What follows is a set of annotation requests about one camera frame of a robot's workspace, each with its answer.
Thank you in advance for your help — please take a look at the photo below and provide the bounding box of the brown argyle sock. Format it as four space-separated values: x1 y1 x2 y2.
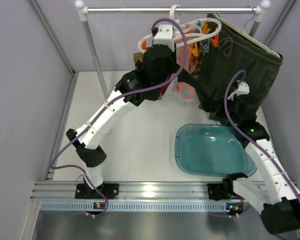
189 43 206 79
133 52 144 69

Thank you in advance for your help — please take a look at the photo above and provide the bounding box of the teal plastic basin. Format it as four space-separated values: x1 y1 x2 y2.
174 124 257 177

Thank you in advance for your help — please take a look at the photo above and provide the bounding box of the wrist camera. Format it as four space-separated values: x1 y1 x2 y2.
153 24 175 52
227 81 250 101

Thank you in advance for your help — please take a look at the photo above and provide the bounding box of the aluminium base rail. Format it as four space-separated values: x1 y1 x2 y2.
30 181 249 213

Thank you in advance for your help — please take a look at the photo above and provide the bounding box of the white clothes rack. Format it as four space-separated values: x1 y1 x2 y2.
74 0 271 137

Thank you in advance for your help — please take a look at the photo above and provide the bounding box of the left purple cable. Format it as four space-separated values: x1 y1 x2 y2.
50 18 190 218

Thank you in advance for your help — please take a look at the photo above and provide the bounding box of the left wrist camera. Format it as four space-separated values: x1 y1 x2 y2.
153 24 175 52

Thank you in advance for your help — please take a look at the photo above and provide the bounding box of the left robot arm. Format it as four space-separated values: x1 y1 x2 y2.
66 44 180 199

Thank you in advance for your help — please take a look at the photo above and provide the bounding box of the wire clothes hanger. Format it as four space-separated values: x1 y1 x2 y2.
241 7 258 34

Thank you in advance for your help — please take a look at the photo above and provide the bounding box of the pink patterned sock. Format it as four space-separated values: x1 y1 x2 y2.
172 43 198 103

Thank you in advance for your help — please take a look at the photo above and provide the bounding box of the white clip sock hanger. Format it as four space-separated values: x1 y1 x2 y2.
137 4 222 53

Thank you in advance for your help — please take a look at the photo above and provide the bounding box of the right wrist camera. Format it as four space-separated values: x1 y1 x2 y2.
227 81 250 101

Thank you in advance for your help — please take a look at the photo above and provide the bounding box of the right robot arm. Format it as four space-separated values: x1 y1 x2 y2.
214 93 300 235

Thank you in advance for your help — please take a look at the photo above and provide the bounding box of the black sock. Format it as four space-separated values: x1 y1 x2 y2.
178 70 217 106

